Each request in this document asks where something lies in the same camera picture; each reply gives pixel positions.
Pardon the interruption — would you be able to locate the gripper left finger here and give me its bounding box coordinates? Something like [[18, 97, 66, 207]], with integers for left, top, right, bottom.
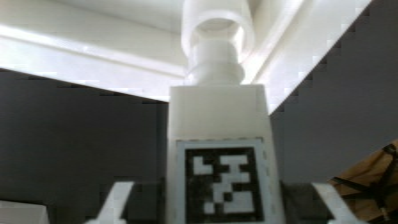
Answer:
[[83, 181, 135, 224]]

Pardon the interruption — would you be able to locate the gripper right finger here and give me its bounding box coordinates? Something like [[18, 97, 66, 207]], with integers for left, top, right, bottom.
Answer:
[[313, 183, 362, 224]]

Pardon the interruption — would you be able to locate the white leg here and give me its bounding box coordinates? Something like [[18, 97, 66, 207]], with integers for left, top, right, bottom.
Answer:
[[165, 40, 286, 224]]

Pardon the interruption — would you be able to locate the white square table top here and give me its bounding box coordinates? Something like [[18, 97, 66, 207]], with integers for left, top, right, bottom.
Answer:
[[0, 0, 373, 109]]

